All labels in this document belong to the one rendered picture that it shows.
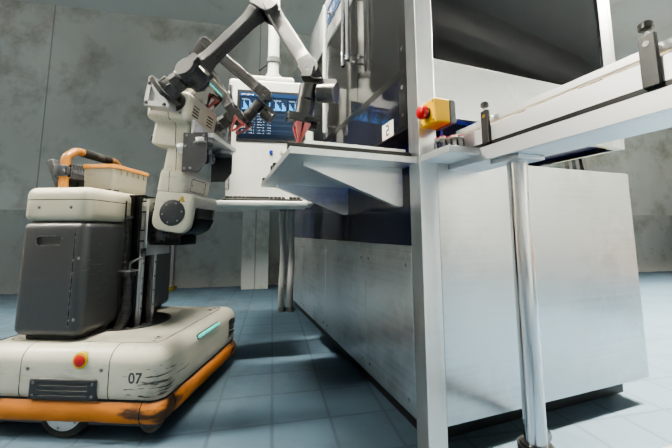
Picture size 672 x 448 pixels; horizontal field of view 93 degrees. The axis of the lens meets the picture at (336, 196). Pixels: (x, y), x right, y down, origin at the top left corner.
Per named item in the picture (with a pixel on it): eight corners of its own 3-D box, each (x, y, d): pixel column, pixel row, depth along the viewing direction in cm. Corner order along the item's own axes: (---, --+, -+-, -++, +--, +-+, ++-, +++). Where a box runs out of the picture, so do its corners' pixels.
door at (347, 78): (328, 138, 193) (328, 46, 199) (358, 110, 149) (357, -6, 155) (327, 138, 192) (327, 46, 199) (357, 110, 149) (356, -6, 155)
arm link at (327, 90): (313, 80, 109) (304, 62, 101) (345, 80, 105) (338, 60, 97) (305, 110, 105) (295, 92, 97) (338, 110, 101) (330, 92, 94)
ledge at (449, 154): (457, 164, 102) (457, 158, 102) (489, 155, 90) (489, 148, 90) (420, 161, 97) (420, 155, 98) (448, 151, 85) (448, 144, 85)
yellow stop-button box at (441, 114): (440, 131, 99) (439, 108, 100) (455, 123, 93) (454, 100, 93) (419, 128, 97) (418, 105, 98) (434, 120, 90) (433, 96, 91)
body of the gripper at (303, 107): (320, 123, 98) (323, 101, 99) (287, 115, 95) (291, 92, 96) (315, 130, 104) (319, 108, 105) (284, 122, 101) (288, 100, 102)
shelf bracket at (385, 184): (398, 207, 109) (397, 169, 110) (403, 206, 106) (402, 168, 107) (301, 204, 97) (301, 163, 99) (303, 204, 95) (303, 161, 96)
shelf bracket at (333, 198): (346, 214, 155) (345, 188, 157) (348, 214, 153) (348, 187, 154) (276, 213, 144) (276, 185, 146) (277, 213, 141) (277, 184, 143)
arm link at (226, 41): (268, 11, 130) (256, -13, 121) (288, 22, 124) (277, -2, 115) (189, 87, 126) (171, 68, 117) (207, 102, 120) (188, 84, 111)
